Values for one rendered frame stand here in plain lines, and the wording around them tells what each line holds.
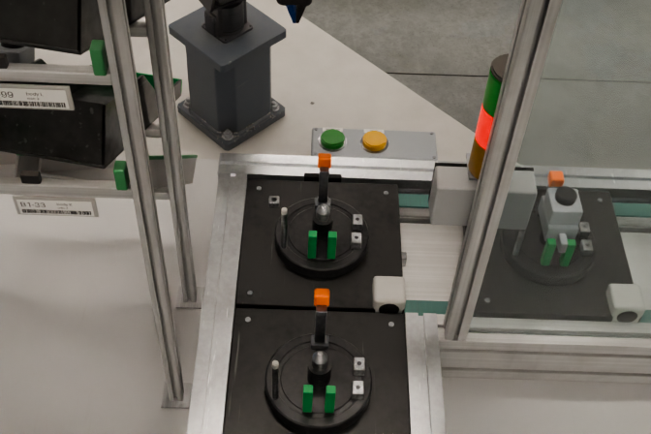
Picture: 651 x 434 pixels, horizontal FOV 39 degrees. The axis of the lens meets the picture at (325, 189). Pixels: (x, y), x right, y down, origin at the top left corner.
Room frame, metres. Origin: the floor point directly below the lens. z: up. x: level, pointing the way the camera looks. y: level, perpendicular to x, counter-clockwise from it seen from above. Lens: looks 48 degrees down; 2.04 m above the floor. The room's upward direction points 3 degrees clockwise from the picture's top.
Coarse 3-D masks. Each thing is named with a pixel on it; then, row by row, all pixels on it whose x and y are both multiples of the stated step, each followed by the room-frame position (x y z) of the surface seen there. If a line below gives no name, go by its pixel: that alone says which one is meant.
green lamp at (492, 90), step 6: (492, 78) 0.73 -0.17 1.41; (486, 84) 0.75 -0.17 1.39; (492, 84) 0.73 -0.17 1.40; (498, 84) 0.73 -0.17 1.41; (486, 90) 0.74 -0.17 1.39; (492, 90) 0.73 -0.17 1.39; (498, 90) 0.73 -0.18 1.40; (486, 96) 0.74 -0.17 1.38; (492, 96) 0.73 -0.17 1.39; (498, 96) 0.72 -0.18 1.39; (486, 102) 0.74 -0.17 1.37; (492, 102) 0.73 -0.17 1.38; (486, 108) 0.73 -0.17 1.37; (492, 108) 0.73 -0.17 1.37; (492, 114) 0.73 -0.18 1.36
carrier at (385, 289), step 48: (288, 192) 0.95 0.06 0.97; (336, 192) 0.95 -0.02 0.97; (384, 192) 0.96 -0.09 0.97; (288, 240) 0.83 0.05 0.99; (336, 240) 0.84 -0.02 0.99; (384, 240) 0.86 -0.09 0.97; (240, 288) 0.76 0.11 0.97; (288, 288) 0.76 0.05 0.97; (336, 288) 0.77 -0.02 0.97; (384, 288) 0.76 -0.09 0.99
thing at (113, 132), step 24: (72, 96) 0.87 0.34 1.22; (96, 96) 0.88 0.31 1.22; (144, 96) 0.80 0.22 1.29; (0, 120) 0.70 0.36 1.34; (24, 120) 0.70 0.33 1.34; (48, 120) 0.70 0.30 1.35; (72, 120) 0.69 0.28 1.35; (96, 120) 0.69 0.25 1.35; (144, 120) 0.79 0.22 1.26; (0, 144) 0.69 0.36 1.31; (24, 144) 0.69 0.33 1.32; (48, 144) 0.68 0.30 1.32; (72, 144) 0.68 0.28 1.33; (96, 144) 0.68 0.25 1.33; (120, 144) 0.71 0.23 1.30
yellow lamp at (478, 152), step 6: (474, 144) 0.74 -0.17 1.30; (474, 150) 0.74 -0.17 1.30; (480, 150) 0.73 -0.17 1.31; (474, 156) 0.74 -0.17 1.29; (480, 156) 0.73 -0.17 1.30; (474, 162) 0.73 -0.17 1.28; (480, 162) 0.73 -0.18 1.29; (474, 168) 0.73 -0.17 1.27; (480, 168) 0.72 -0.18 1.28; (474, 174) 0.73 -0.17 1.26
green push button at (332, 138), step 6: (324, 132) 1.08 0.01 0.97; (330, 132) 1.08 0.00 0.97; (336, 132) 1.08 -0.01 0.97; (324, 138) 1.07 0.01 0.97; (330, 138) 1.07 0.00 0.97; (336, 138) 1.07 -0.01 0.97; (342, 138) 1.07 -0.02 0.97; (324, 144) 1.06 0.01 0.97; (330, 144) 1.05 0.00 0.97; (336, 144) 1.06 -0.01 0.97; (342, 144) 1.06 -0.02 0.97
